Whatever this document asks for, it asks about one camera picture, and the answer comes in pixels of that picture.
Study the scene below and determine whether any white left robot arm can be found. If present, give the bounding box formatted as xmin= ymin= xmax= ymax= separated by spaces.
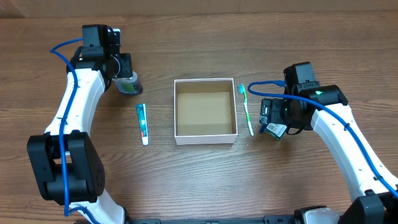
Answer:
xmin=27 ymin=24 xmax=132 ymax=223

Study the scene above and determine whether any pink cardboard box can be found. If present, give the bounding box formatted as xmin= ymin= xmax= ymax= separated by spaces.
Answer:
xmin=174 ymin=78 xmax=238 ymax=145

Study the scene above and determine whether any green white toothbrush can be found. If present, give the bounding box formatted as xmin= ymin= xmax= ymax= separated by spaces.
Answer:
xmin=238 ymin=84 xmax=254 ymax=136

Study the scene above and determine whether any green white soap bar pack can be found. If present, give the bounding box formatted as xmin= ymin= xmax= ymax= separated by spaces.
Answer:
xmin=266 ymin=123 xmax=287 ymax=139

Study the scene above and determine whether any blue disposable razor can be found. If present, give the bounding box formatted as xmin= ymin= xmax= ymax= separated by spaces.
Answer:
xmin=259 ymin=124 xmax=268 ymax=134

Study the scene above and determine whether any clear soap pump bottle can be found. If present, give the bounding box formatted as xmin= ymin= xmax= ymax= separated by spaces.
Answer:
xmin=113 ymin=71 xmax=143 ymax=95

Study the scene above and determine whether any teal toothpaste tube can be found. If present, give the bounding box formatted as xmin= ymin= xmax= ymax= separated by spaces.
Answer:
xmin=136 ymin=103 xmax=149 ymax=146

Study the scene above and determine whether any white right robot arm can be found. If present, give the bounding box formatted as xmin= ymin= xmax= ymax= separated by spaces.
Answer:
xmin=259 ymin=62 xmax=397 ymax=223

